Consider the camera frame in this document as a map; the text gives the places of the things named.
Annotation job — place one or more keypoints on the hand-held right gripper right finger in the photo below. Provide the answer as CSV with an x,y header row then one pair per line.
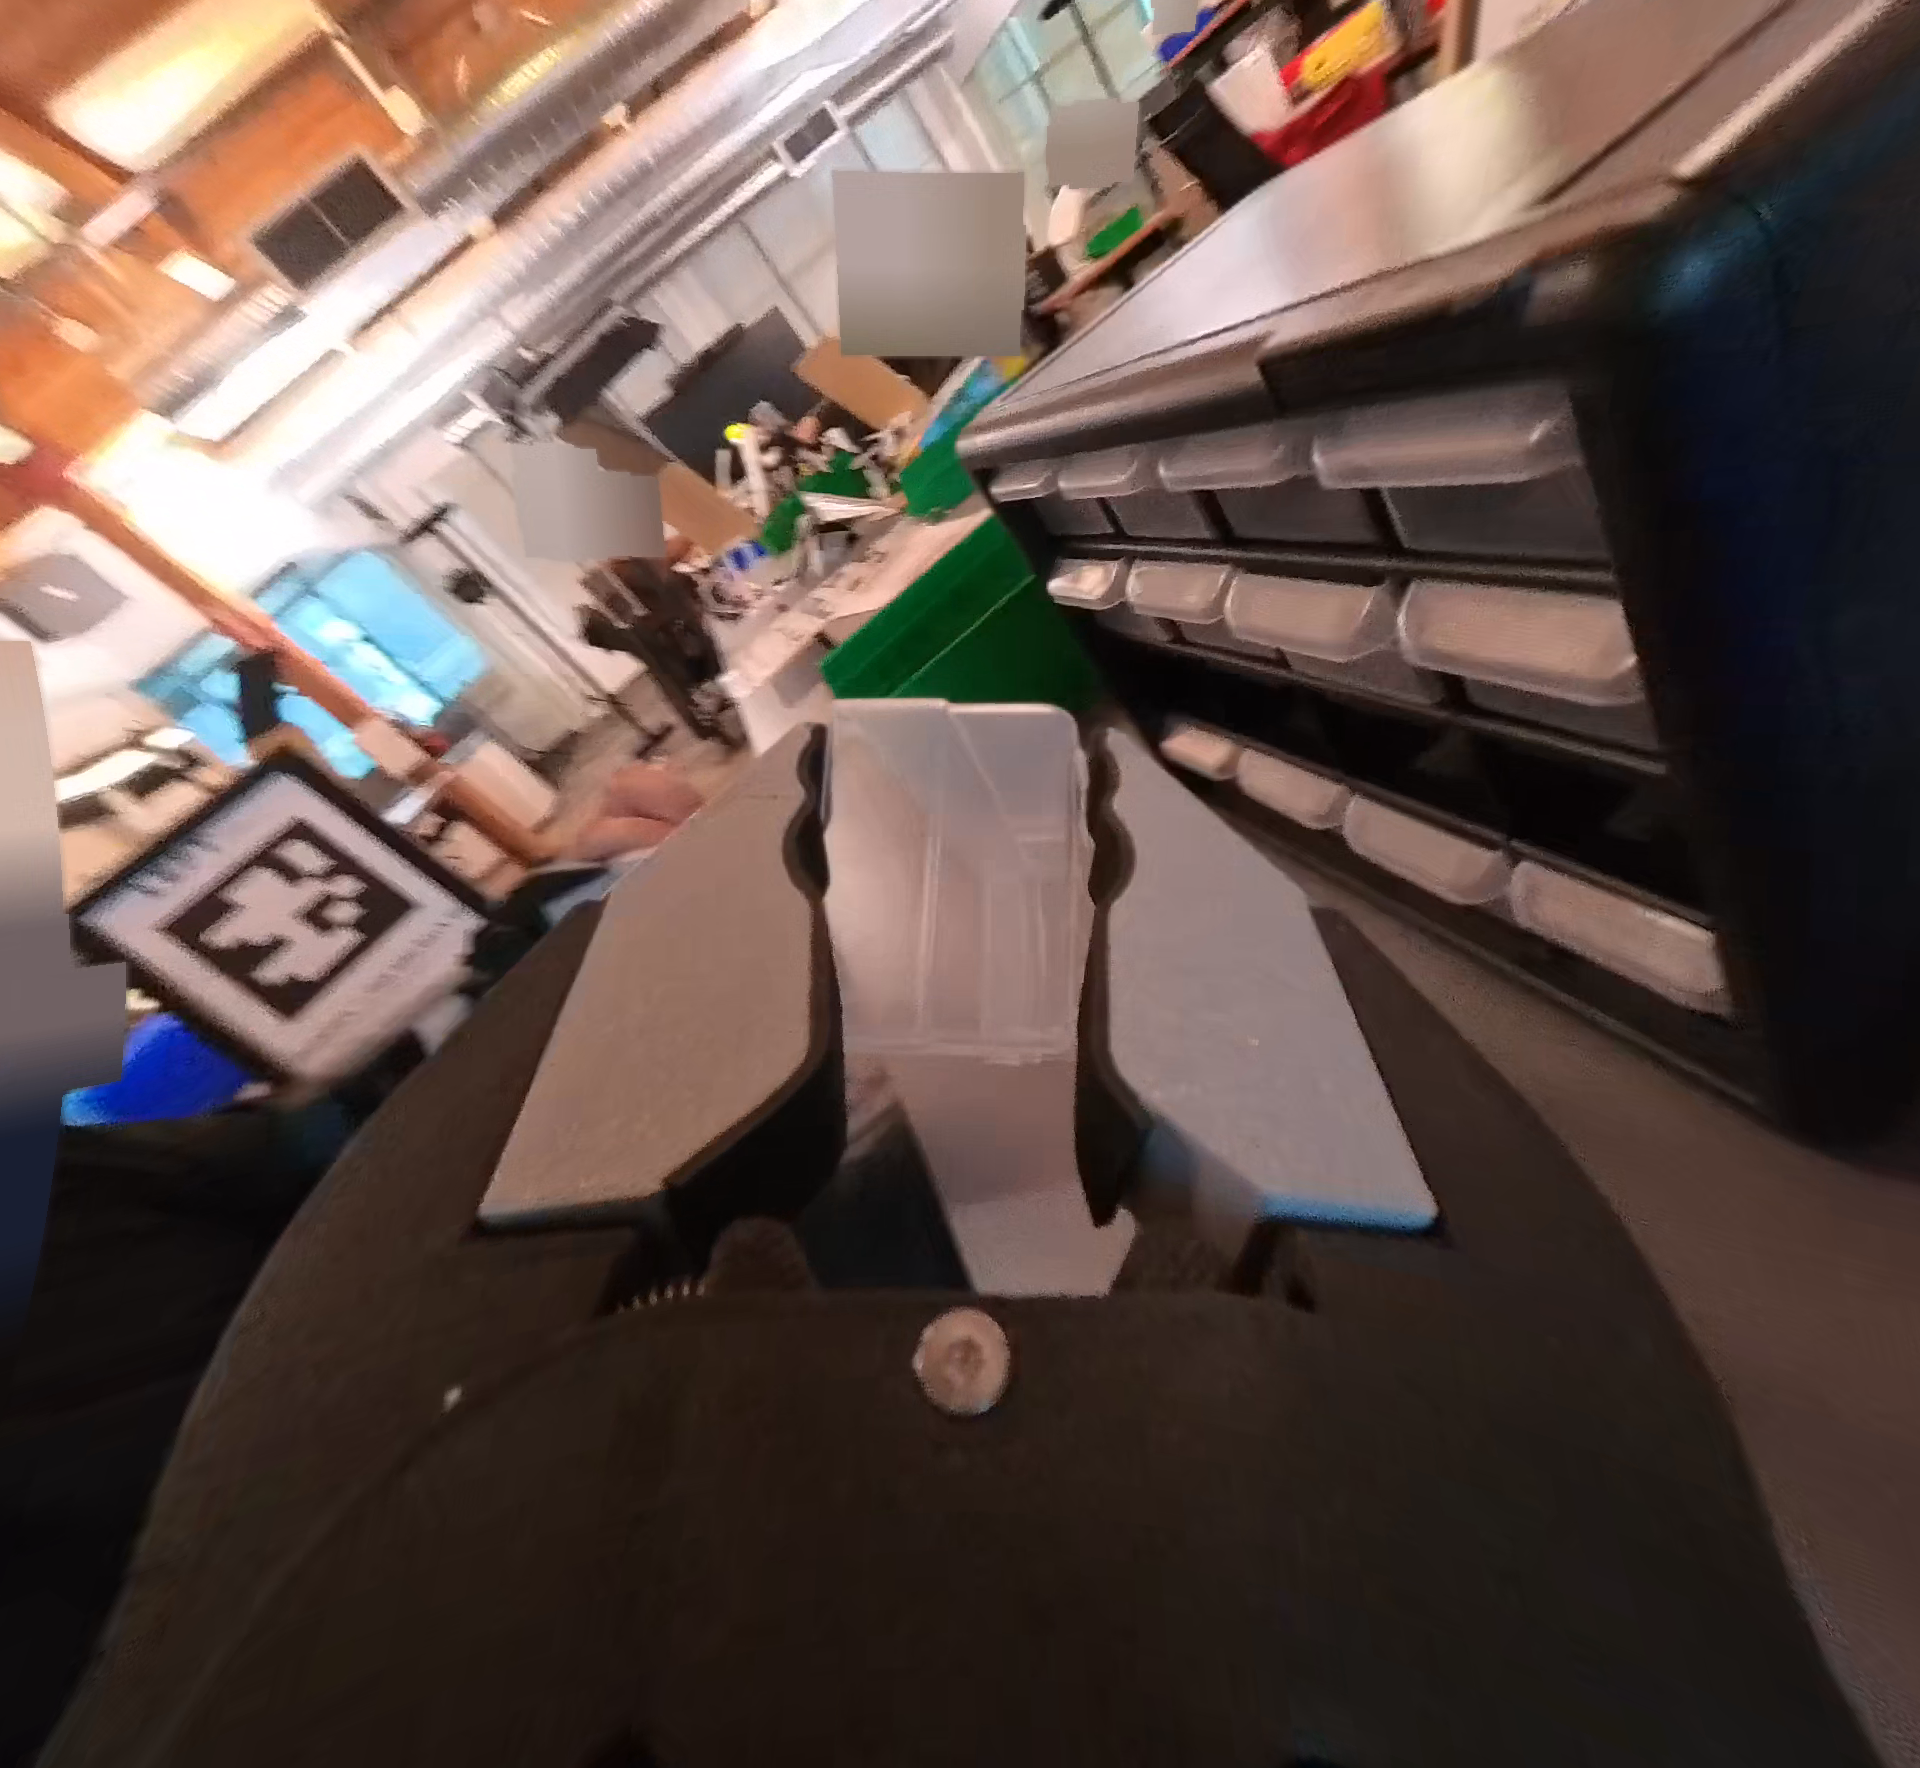
x,y
1260,1048

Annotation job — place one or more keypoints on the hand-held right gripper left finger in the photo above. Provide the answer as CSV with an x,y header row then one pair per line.
x,y
661,1034

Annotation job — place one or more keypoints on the clear plastic drawer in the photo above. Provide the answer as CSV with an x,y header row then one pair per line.
x,y
959,882

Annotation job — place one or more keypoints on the bank of clear drawers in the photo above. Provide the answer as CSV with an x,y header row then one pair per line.
x,y
1501,629

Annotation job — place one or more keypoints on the green plastic bin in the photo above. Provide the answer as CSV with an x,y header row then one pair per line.
x,y
959,629

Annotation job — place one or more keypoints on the black drawer cabinet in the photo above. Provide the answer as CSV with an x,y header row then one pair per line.
x,y
1351,268

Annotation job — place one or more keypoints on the person's left hand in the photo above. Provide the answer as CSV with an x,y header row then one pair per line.
x,y
637,816

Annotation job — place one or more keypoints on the wooden beam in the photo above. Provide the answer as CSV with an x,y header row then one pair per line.
x,y
225,597

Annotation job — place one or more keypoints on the black monitor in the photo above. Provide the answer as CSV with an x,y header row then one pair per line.
x,y
727,382

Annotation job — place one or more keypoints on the silver ventilation pipe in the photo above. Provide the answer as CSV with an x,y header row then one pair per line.
x,y
601,163

